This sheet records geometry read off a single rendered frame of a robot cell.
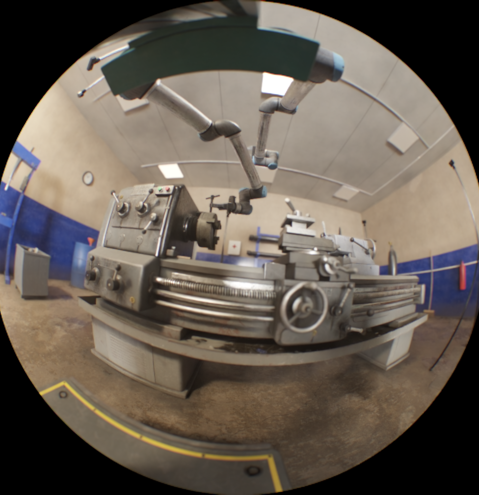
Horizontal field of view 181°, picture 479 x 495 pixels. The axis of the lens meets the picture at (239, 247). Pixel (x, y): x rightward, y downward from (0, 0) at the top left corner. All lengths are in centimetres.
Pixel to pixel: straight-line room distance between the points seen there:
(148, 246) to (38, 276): 193
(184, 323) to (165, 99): 118
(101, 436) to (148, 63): 100
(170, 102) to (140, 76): 35
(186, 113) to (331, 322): 130
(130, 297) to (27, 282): 188
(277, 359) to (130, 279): 77
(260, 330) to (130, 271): 73
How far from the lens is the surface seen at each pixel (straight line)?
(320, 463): 91
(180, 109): 95
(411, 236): 491
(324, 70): 74
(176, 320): 89
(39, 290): 254
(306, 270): 67
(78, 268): 358
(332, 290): 75
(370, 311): 78
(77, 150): 428
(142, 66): 63
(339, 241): 122
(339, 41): 280
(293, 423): 102
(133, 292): 80
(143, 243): 94
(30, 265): 243
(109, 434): 55
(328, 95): 290
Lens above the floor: 79
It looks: 11 degrees up
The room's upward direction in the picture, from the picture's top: 6 degrees clockwise
